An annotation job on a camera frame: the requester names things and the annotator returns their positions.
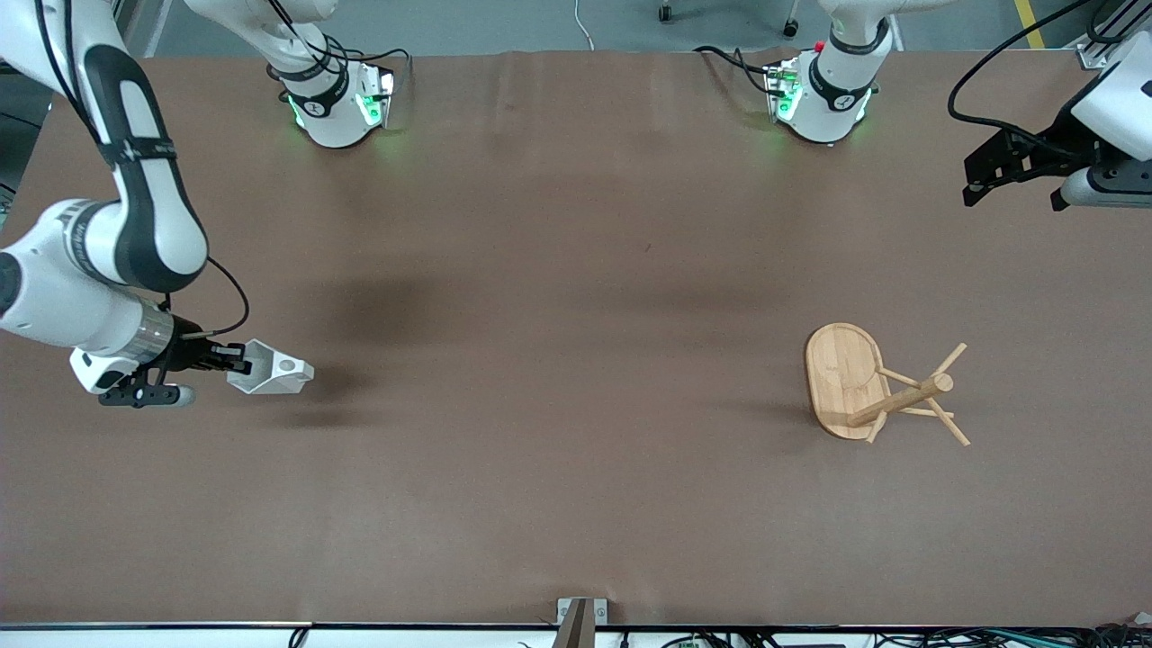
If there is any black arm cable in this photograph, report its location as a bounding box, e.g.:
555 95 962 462
946 0 1094 138
34 0 251 341

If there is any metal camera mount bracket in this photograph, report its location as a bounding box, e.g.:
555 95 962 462
553 598 609 648

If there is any black right base cable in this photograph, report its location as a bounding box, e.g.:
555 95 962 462
265 0 411 91

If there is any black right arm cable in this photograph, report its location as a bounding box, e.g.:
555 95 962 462
34 0 251 341

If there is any black base cable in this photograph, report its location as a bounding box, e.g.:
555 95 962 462
265 0 411 91
693 45 780 96

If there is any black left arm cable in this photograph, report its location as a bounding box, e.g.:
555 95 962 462
946 0 1094 138

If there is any black left base cable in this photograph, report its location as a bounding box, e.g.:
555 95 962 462
693 45 780 96

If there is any wooden cup rack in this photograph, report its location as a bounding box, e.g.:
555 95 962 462
804 322 973 448

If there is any white hexagonal cup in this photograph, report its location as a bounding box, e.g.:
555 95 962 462
225 338 316 396

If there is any white table edge rail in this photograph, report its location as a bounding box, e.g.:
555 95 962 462
0 623 1152 648

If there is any brown table cover sheet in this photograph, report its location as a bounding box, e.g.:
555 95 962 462
0 49 1152 626

